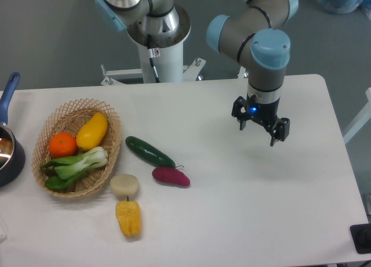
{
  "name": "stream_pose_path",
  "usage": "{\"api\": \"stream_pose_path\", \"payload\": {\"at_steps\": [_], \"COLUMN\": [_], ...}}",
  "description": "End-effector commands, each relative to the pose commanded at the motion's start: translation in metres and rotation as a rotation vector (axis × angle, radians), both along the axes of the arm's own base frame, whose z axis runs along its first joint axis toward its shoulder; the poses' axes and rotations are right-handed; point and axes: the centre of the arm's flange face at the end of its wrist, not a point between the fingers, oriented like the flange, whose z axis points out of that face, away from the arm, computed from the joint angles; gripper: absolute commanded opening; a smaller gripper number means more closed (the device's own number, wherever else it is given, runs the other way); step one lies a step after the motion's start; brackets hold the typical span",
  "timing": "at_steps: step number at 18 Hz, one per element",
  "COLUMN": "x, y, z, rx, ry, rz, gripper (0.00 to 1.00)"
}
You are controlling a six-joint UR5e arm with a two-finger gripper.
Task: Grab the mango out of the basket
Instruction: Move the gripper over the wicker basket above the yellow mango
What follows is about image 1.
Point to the dark blue saucepan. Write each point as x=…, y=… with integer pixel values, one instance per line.
x=13, y=156

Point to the yellow mango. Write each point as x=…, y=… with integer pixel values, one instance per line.
x=91, y=134

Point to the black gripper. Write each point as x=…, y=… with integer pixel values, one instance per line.
x=262, y=114

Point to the yellow bell pepper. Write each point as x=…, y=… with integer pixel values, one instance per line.
x=128, y=215

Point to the purple sweet potato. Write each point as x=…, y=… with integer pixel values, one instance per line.
x=169, y=175

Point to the orange fruit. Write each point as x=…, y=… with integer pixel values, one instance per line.
x=62, y=145

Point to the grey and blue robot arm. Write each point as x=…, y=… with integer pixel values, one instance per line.
x=253, y=39

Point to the dark green cucumber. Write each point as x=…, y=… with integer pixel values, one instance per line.
x=148, y=152

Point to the white frame at right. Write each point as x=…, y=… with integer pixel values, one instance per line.
x=358, y=121

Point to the green bok choy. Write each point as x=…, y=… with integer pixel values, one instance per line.
x=69, y=169

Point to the black device at table edge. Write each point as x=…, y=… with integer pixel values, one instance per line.
x=361, y=237

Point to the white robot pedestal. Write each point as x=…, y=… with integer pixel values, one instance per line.
x=157, y=65

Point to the beige round mushroom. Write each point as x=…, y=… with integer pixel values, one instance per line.
x=124, y=185

